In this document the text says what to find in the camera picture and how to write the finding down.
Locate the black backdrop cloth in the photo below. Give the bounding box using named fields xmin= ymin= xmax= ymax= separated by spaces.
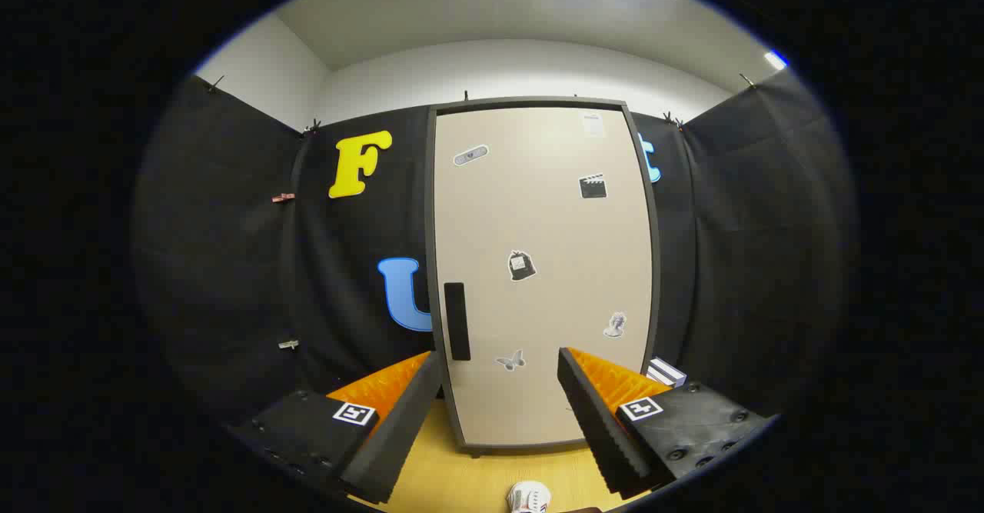
xmin=135 ymin=71 xmax=854 ymax=431

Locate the white canvas shoe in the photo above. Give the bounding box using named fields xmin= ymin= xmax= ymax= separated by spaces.
xmin=507 ymin=481 xmax=551 ymax=513

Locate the black door handle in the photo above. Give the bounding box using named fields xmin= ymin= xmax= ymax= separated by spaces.
xmin=444 ymin=282 xmax=471 ymax=361

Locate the grey shoe cabinet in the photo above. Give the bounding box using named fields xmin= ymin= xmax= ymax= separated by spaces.
xmin=424 ymin=98 xmax=662 ymax=458

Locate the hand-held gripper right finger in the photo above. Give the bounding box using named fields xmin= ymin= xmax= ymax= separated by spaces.
xmin=557 ymin=347 xmax=773 ymax=500

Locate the beige shoe cabinet door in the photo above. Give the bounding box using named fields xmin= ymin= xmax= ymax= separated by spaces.
xmin=434 ymin=107 xmax=654 ymax=448

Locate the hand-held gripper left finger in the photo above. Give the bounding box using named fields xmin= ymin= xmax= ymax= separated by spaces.
xmin=231 ymin=350 xmax=443 ymax=506

